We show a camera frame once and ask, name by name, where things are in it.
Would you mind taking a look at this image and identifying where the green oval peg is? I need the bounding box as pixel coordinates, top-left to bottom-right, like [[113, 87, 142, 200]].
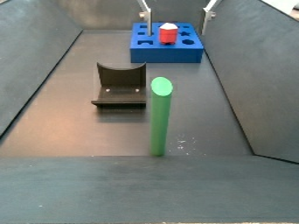
[[151, 77, 174, 157]]

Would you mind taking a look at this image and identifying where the red white-topped peg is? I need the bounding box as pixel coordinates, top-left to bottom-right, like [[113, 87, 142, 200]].
[[159, 23, 178, 45]]

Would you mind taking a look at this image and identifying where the black curved holder stand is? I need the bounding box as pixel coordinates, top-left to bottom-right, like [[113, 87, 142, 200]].
[[91, 64, 146, 107]]

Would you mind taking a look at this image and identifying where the blue shape sorter board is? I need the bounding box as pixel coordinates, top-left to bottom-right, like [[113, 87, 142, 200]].
[[130, 23, 205, 63]]

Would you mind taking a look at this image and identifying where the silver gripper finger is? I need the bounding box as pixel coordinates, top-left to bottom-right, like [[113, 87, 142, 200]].
[[201, 0, 221, 34], [137, 0, 153, 36]]

